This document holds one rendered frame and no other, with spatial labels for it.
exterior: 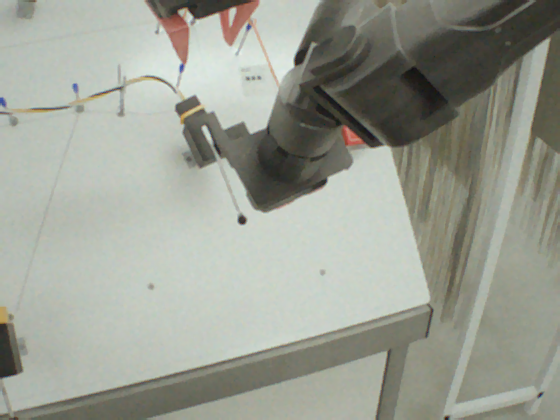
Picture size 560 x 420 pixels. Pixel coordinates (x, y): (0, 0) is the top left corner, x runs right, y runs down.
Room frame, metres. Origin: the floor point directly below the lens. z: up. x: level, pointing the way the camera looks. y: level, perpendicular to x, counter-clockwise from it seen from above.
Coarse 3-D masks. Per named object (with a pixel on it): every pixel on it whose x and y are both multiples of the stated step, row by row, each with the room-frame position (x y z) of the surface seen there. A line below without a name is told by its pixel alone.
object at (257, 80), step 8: (264, 64) 0.85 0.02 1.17; (240, 72) 0.83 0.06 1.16; (248, 72) 0.83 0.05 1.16; (256, 72) 0.84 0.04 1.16; (264, 72) 0.84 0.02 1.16; (240, 80) 0.82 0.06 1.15; (248, 80) 0.82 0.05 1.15; (256, 80) 0.83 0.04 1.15; (264, 80) 0.83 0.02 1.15; (272, 80) 0.83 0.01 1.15; (248, 88) 0.81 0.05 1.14; (256, 88) 0.82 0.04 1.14; (264, 88) 0.82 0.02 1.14; (272, 88) 0.82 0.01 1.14; (248, 96) 0.80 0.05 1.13
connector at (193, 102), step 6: (192, 96) 0.71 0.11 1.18; (180, 102) 0.70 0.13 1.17; (186, 102) 0.70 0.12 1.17; (192, 102) 0.70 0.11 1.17; (198, 102) 0.70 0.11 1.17; (180, 108) 0.69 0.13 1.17; (186, 108) 0.69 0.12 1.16; (192, 108) 0.70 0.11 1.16; (204, 108) 0.70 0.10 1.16; (180, 114) 0.69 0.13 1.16; (192, 114) 0.69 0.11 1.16; (198, 114) 0.69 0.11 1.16; (204, 114) 0.69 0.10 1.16; (186, 120) 0.68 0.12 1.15
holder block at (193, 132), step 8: (192, 120) 0.67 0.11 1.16; (200, 120) 0.68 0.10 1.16; (208, 120) 0.68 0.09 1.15; (216, 120) 0.68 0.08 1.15; (184, 128) 0.68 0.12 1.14; (192, 128) 0.67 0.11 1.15; (200, 128) 0.67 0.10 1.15; (208, 128) 0.67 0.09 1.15; (216, 128) 0.67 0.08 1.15; (184, 136) 0.69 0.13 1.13; (192, 136) 0.66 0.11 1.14; (200, 136) 0.66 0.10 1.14; (216, 136) 0.67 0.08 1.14; (224, 136) 0.67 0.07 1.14; (192, 144) 0.66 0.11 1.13; (200, 144) 0.65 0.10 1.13; (208, 144) 0.66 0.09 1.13; (216, 144) 0.66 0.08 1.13; (224, 144) 0.66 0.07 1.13; (192, 152) 0.68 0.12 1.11; (200, 152) 0.65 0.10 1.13; (208, 152) 0.65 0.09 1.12; (200, 160) 0.65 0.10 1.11; (208, 160) 0.65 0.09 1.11; (216, 160) 0.67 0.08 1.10; (200, 168) 0.66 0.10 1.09
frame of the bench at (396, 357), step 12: (396, 348) 0.66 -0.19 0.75; (408, 348) 0.67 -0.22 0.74; (396, 360) 0.66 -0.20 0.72; (384, 372) 0.66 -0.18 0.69; (396, 372) 0.67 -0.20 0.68; (384, 384) 0.66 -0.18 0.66; (396, 384) 0.67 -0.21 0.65; (384, 396) 0.66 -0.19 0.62; (396, 396) 0.67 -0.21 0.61; (384, 408) 0.66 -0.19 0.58
